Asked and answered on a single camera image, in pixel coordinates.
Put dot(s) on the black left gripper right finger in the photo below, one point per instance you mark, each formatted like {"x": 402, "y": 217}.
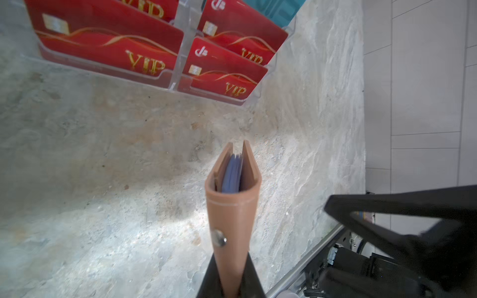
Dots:
{"x": 250, "y": 286}

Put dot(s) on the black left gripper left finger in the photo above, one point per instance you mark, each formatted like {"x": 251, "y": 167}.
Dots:
{"x": 211, "y": 284}

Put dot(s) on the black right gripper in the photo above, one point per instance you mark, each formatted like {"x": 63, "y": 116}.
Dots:
{"x": 410, "y": 275}

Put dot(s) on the tan leather card holder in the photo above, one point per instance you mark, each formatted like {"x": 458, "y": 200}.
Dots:
{"x": 232, "y": 215}

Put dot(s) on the clear acrylic card stand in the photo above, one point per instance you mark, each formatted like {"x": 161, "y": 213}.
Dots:
{"x": 187, "y": 19}

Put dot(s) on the teal VIP card right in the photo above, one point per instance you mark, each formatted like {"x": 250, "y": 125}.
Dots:
{"x": 281, "y": 12}

